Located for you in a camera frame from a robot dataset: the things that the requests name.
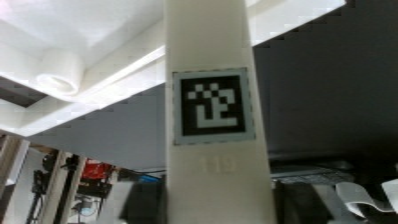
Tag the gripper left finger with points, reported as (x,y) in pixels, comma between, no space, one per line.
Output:
(144,204)

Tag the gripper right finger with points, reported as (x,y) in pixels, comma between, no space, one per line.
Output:
(301,208)

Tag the white desk tabletop tray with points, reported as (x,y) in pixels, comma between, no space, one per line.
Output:
(82,49)

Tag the white U-shaped obstacle frame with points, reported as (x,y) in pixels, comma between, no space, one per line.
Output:
(356,197)

